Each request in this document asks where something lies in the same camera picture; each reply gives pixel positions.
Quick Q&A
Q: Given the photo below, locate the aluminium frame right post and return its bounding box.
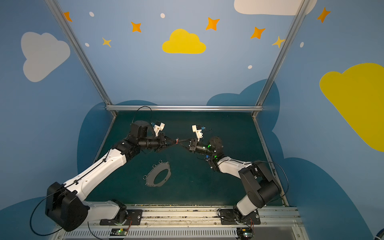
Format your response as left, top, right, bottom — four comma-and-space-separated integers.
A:
252, 0, 311, 120

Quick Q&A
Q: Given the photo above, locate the controller board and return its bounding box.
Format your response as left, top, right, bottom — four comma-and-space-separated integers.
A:
236, 228, 254, 240
110, 228, 129, 237

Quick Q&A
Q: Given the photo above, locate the aluminium frame left post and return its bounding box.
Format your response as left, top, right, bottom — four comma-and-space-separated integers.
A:
45, 0, 113, 107

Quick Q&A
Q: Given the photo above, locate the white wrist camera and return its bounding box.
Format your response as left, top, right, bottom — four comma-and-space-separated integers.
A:
151, 121, 165, 137
192, 125, 206, 142

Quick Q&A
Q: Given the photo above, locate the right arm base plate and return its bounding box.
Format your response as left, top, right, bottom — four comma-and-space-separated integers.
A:
217, 209, 261, 225

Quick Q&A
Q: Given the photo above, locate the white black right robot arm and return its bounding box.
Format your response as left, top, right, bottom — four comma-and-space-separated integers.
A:
179, 137, 282, 221

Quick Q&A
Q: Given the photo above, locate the right controller board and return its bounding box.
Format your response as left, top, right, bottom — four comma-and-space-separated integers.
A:
236, 228, 254, 240

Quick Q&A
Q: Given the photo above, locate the grey oval keyring plate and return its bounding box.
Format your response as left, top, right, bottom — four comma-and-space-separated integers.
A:
143, 162, 172, 187

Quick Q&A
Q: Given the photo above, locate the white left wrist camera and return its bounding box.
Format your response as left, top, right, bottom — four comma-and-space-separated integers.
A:
151, 121, 165, 137

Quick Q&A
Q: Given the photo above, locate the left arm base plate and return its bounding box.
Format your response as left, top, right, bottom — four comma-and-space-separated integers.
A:
100, 209, 143, 226

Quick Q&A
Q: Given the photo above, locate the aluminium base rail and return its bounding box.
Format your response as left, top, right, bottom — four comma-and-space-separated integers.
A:
50, 205, 309, 240

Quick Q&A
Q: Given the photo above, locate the left controller board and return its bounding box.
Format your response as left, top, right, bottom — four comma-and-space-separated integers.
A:
110, 228, 129, 237

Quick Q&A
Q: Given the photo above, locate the aluminium frame post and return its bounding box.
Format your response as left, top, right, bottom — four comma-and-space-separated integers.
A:
252, 0, 311, 120
45, 0, 113, 107

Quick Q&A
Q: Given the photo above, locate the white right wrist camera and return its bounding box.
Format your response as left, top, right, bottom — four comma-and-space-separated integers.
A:
192, 125, 206, 142

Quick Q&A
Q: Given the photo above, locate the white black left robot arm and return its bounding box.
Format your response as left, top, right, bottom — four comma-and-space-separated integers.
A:
45, 121, 179, 232

